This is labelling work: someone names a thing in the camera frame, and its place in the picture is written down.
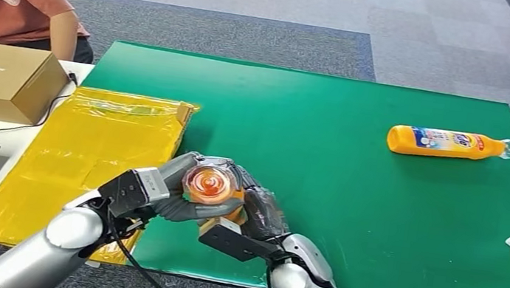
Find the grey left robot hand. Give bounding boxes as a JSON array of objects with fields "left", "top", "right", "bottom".
[{"left": 146, "top": 146, "right": 255, "bottom": 233}]

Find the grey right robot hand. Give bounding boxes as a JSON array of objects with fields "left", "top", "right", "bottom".
[{"left": 222, "top": 162, "right": 300, "bottom": 246}]

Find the orange bottle with small label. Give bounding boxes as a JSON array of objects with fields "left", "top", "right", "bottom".
[{"left": 174, "top": 160, "right": 255, "bottom": 241}]

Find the orange bottle with blue-red label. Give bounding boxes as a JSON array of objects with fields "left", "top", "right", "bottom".
[{"left": 385, "top": 121, "right": 510, "bottom": 169}]

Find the green table mat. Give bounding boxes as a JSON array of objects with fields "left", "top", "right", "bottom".
[{"left": 56, "top": 35, "right": 510, "bottom": 288}]

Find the yellow plastic-wrapped flat package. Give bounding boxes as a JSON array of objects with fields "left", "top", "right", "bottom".
[{"left": 0, "top": 75, "right": 202, "bottom": 273}]

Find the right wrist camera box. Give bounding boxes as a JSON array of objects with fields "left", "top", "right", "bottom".
[{"left": 195, "top": 214, "right": 286, "bottom": 269}]

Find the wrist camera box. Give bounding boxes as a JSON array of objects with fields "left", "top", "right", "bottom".
[
  {"left": 94, "top": 160, "right": 175, "bottom": 225},
  {"left": 195, "top": 214, "right": 286, "bottom": 269}
]

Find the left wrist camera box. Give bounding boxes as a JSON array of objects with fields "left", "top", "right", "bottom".
[{"left": 94, "top": 160, "right": 175, "bottom": 225}]

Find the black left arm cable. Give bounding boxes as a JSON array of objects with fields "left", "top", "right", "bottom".
[{"left": 94, "top": 202, "right": 201, "bottom": 288}]

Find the thin black cable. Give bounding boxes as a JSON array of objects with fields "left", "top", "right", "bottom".
[{"left": 0, "top": 63, "right": 81, "bottom": 151}]

